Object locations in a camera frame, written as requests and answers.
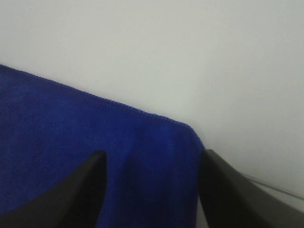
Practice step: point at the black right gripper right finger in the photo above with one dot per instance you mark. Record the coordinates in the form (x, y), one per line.
(229, 200)

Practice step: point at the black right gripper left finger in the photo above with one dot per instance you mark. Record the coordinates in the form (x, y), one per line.
(75, 202)

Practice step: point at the blue microfibre towel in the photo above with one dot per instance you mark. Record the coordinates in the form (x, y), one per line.
(47, 129)

